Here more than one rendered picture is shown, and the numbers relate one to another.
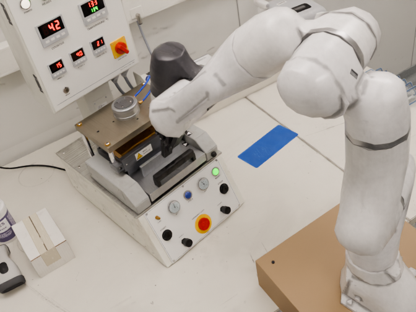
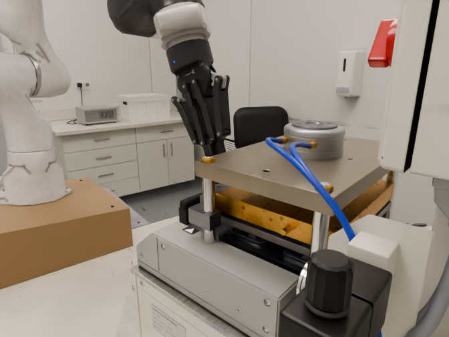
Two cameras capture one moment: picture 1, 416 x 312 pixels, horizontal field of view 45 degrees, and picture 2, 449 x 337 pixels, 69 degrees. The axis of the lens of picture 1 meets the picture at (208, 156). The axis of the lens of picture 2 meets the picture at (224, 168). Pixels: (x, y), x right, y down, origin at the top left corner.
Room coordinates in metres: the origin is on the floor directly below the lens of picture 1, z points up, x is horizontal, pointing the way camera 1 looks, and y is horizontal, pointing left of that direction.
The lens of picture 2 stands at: (1.65, 0.00, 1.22)
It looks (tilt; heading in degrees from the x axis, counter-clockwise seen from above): 17 degrees down; 167
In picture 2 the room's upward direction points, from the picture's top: straight up
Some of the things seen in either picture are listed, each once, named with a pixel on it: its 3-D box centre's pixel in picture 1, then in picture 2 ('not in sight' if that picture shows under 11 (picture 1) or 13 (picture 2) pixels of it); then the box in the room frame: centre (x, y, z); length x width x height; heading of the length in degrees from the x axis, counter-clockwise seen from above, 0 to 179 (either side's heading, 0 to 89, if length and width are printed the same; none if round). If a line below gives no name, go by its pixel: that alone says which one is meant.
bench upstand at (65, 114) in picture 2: not in sight; (112, 110); (-1.81, -0.33, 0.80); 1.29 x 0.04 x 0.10; 114
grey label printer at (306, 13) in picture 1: (294, 22); not in sight; (2.00, -0.50, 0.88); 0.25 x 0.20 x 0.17; 18
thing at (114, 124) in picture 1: (128, 112); (325, 178); (1.29, 0.21, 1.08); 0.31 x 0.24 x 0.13; 126
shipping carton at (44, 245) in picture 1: (43, 241); not in sight; (1.10, 0.57, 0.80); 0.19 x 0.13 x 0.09; 24
